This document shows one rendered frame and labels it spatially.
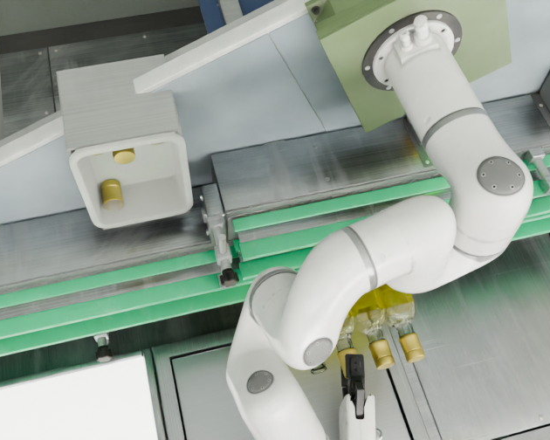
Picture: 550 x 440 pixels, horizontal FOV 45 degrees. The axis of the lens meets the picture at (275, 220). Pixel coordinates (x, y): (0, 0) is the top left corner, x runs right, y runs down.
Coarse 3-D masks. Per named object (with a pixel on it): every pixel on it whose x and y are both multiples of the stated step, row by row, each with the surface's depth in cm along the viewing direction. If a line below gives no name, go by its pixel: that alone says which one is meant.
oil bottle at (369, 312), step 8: (376, 288) 120; (368, 296) 119; (376, 296) 119; (360, 304) 118; (368, 304) 118; (376, 304) 118; (360, 312) 117; (368, 312) 118; (376, 312) 118; (384, 312) 118; (360, 320) 117; (368, 320) 117; (376, 320) 117; (384, 320) 118; (360, 328) 118; (368, 328) 118
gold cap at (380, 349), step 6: (372, 342) 116; (378, 342) 116; (384, 342) 116; (372, 348) 116; (378, 348) 115; (384, 348) 115; (372, 354) 116; (378, 354) 115; (384, 354) 115; (390, 354) 115; (378, 360) 115; (384, 360) 114; (390, 360) 114; (378, 366) 115; (384, 366) 115; (390, 366) 116
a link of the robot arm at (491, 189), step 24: (456, 120) 86; (480, 120) 86; (432, 144) 88; (456, 144) 85; (480, 144) 83; (504, 144) 84; (456, 168) 83; (480, 168) 81; (504, 168) 81; (456, 192) 83; (480, 192) 80; (504, 192) 79; (528, 192) 80; (456, 216) 86; (480, 216) 81; (504, 216) 80; (456, 240) 89; (480, 240) 86; (504, 240) 86
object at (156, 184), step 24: (120, 144) 96; (144, 144) 98; (168, 144) 110; (72, 168) 98; (96, 168) 111; (120, 168) 113; (144, 168) 115; (168, 168) 116; (96, 192) 113; (144, 192) 117; (168, 192) 117; (96, 216) 110; (120, 216) 115; (144, 216) 115; (168, 216) 116
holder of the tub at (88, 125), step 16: (144, 96) 101; (160, 96) 102; (64, 112) 99; (80, 112) 100; (96, 112) 100; (112, 112) 100; (128, 112) 100; (144, 112) 100; (160, 112) 100; (176, 112) 100; (64, 128) 98; (80, 128) 98; (96, 128) 98; (112, 128) 98; (128, 128) 98; (144, 128) 98; (160, 128) 98; (176, 128) 99; (80, 144) 96; (96, 144) 97
